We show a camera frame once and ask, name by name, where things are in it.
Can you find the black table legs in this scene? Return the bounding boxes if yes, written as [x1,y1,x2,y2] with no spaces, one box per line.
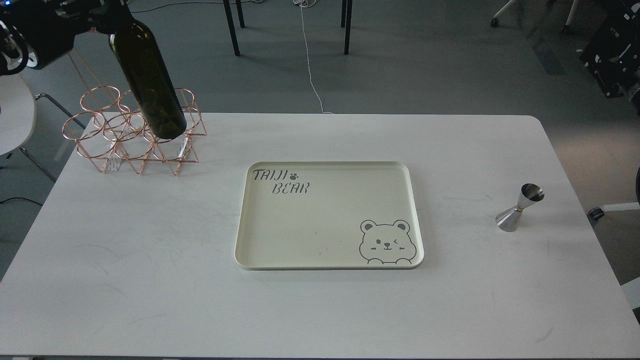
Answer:
[340,0,354,56]
[222,0,246,57]

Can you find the steel double jigger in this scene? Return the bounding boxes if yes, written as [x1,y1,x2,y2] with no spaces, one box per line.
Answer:
[494,183,546,232]

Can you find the copper wire bottle rack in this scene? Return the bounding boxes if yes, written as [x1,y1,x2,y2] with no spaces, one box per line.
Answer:
[62,27,208,176]

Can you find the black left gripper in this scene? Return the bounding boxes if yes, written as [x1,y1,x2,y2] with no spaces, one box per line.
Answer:
[0,0,106,71]

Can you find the white office chair base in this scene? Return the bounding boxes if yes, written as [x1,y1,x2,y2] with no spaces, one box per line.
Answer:
[490,0,581,35]

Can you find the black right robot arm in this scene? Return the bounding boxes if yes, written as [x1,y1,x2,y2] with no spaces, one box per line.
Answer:
[615,50,640,115]

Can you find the white floor cable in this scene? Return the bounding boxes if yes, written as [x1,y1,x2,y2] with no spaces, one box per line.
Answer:
[292,0,333,115]

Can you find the black table legs left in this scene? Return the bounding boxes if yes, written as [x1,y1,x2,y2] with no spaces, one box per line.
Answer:
[222,0,246,57]

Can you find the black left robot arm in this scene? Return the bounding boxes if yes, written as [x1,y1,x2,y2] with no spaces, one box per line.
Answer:
[0,0,110,76]

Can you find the cream bear serving tray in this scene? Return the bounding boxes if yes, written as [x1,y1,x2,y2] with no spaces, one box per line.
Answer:
[234,161,425,271]

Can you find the dark green wine bottle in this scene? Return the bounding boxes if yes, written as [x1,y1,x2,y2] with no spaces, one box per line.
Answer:
[104,0,186,141]

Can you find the black equipment case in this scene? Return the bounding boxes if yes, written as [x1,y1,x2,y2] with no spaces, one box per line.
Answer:
[579,0,639,98]

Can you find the black table legs right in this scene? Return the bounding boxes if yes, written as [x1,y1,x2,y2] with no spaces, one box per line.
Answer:
[340,0,354,56]

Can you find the black floor cables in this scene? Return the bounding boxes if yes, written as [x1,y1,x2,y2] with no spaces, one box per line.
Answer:
[0,196,43,207]

